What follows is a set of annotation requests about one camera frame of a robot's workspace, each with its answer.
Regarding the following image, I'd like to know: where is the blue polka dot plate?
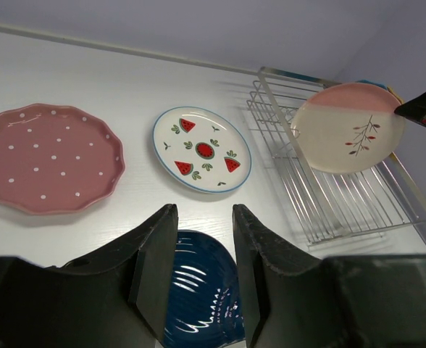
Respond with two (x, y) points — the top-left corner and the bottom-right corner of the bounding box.
(356, 79), (388, 90)

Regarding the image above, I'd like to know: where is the white watermelon plate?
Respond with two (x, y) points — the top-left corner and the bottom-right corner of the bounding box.
(152, 107), (252, 194)

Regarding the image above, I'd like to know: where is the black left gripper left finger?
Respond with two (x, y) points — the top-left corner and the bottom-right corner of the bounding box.
(0, 204), (178, 347)

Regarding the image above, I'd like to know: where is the pink and cream plate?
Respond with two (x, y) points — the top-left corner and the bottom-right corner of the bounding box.
(291, 82), (406, 174)

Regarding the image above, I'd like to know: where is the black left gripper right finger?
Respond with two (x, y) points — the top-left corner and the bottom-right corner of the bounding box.
(232, 204), (426, 347)

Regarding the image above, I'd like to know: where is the wire dish rack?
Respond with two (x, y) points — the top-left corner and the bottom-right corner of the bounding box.
(247, 67), (426, 246)

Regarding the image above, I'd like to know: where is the yellow polka dot plate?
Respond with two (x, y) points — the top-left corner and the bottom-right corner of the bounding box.
(387, 86), (404, 104)

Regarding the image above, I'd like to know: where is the dark blue leaf plate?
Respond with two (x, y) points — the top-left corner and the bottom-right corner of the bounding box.
(162, 230), (245, 347)

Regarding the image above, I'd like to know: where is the pink polka dot plate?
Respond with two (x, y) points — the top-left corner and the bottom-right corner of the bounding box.
(0, 104), (125, 215)

